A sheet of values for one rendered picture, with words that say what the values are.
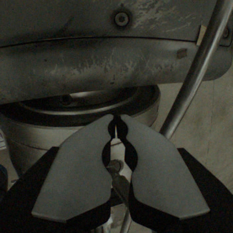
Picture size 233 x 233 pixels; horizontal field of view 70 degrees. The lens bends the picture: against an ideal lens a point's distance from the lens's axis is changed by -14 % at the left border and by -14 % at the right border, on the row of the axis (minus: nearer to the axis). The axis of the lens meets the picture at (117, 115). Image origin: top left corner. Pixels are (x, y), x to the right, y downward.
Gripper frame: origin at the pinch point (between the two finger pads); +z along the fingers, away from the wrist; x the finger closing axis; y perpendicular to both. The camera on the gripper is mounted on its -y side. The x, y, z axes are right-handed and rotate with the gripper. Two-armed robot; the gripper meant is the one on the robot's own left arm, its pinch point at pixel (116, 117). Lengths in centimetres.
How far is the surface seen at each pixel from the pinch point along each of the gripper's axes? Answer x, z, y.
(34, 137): -9.8, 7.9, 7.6
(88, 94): -3.3, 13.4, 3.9
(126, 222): 2.1, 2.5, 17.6
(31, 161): -11.4, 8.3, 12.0
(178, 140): 87, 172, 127
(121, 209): 6, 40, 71
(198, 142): 125, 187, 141
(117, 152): 0.9, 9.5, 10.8
